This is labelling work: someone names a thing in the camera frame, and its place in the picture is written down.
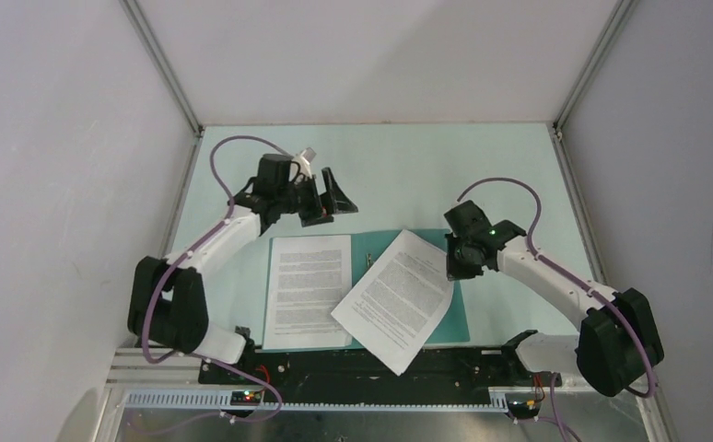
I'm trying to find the printed paper sheet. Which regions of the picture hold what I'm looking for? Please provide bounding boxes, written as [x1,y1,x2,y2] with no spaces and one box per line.
[262,234,354,352]
[332,230,454,376]

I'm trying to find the aluminium frame post right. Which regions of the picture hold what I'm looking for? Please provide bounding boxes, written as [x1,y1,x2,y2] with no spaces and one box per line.
[551,0,638,138]

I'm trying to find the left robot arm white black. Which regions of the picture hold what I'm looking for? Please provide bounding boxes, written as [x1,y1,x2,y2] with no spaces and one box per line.
[127,154,358,384]

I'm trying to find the white slotted cable duct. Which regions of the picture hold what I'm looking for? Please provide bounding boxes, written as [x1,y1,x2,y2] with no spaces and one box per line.
[124,389,508,413]

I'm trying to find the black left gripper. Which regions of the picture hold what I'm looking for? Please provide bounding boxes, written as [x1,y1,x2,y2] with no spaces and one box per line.
[275,168,356,227]

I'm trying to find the aluminium frame post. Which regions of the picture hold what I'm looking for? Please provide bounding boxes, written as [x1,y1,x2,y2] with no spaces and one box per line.
[118,0,204,136]
[551,0,638,138]

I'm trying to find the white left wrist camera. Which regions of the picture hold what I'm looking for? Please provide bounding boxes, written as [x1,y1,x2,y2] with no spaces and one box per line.
[292,147,316,183]

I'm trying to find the teal file folder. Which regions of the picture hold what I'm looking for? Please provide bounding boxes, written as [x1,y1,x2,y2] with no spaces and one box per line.
[262,228,472,352]

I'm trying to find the aluminium frame post left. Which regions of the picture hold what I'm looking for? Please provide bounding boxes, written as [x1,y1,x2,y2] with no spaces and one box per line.
[118,0,204,136]

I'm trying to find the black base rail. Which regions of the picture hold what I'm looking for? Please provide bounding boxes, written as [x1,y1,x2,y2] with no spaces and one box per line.
[198,345,562,405]

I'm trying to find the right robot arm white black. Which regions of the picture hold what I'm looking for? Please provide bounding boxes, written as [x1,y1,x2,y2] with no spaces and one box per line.
[444,201,665,397]

